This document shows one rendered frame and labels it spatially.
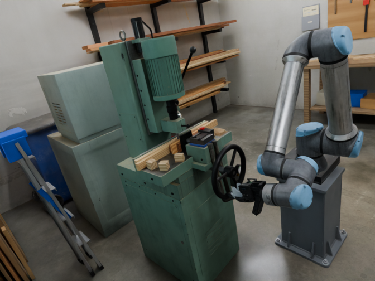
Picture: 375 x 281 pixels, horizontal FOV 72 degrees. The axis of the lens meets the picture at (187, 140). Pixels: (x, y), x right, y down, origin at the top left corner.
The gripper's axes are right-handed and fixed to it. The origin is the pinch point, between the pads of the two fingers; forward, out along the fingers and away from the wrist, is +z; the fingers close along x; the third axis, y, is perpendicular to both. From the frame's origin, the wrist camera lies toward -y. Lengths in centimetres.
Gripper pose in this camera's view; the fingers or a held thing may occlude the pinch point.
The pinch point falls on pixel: (234, 194)
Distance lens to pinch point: 128.6
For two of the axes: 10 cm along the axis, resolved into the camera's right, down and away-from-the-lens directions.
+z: -5.9, 0.9, 8.0
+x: -7.2, 3.9, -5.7
